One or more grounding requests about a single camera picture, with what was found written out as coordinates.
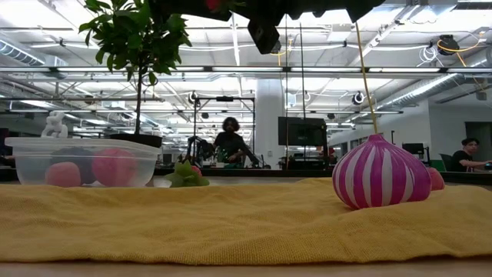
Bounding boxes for red toy strawberry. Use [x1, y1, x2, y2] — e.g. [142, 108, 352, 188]
[204, 0, 247, 12]

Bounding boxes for long-stemmed toy strawberry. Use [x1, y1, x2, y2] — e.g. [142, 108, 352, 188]
[164, 159, 211, 189]

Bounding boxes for pink toy dragon fruit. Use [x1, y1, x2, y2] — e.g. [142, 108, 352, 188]
[91, 148, 138, 188]

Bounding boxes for purple white striped onion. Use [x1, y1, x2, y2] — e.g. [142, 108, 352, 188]
[332, 133, 432, 211]

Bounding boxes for purple toy grapes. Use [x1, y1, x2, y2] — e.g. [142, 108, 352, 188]
[49, 146, 97, 185]

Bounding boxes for pink toy peach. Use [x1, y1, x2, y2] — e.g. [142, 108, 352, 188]
[426, 166, 446, 192]
[45, 161, 82, 189]

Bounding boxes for clear plastic tupperware container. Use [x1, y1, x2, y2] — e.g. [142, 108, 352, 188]
[4, 137, 162, 189]

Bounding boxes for green potted plant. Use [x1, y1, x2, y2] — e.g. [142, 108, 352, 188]
[78, 0, 193, 149]

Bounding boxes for black gantry stand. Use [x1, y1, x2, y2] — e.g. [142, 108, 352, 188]
[191, 95, 257, 169]

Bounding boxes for black monitor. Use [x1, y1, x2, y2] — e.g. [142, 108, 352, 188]
[278, 116, 328, 147]

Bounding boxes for person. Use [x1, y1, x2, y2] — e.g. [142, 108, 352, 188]
[213, 117, 261, 169]
[451, 137, 492, 173]

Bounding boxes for white figurine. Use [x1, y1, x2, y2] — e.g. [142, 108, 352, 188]
[41, 111, 69, 139]

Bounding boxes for yellow cloth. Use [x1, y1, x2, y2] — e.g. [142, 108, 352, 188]
[0, 177, 492, 266]

